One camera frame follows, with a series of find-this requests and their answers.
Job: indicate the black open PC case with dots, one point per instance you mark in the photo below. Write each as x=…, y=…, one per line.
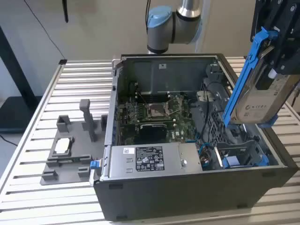
x=164, y=199

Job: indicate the grey perforated metal cage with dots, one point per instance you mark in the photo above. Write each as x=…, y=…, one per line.
x=215, y=126

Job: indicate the green RAM stick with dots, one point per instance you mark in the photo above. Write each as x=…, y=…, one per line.
x=70, y=160

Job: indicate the CPU socket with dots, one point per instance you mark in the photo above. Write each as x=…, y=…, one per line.
x=155, y=112

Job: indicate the black hanging antenna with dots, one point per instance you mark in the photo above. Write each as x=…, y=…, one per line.
x=65, y=11

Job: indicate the silver metal bracket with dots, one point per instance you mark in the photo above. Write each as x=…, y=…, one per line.
x=202, y=95

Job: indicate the black stand with base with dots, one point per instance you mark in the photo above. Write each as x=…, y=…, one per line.
x=16, y=112

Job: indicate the green motherboard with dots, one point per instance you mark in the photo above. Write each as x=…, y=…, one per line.
x=180, y=131

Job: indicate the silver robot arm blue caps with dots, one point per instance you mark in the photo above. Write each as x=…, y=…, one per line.
x=161, y=35

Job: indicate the black white sticker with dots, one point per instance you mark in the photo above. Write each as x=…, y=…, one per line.
x=162, y=66

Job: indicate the black graphics card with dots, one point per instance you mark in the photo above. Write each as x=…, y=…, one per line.
x=152, y=132

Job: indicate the grey parts rack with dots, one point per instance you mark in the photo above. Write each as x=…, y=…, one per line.
x=77, y=133

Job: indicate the blue case latch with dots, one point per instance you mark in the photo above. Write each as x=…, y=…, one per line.
x=94, y=164

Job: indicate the silver CPU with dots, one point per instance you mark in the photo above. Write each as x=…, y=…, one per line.
x=62, y=145

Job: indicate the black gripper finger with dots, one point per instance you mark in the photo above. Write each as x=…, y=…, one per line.
x=257, y=18
x=289, y=49

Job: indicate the thin metal locking lever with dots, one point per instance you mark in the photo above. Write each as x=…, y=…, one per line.
x=142, y=97

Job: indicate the black table corner cap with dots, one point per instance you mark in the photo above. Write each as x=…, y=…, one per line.
x=62, y=62

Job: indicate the silver power supply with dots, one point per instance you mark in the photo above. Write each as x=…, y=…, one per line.
x=122, y=164

